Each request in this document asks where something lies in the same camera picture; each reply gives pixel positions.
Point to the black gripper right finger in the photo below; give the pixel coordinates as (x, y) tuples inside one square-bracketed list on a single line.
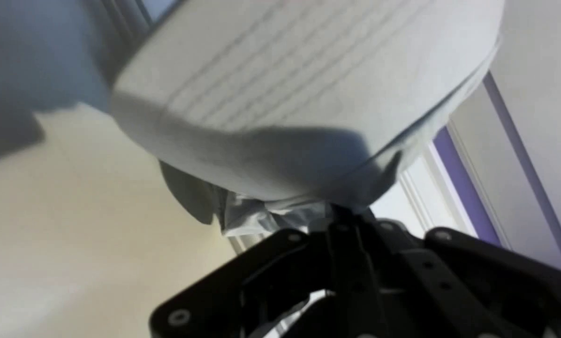
[(467, 288)]

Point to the white panel door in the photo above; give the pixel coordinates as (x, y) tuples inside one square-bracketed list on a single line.
[(431, 200)]

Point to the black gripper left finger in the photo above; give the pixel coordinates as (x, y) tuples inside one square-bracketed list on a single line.
[(279, 283)]

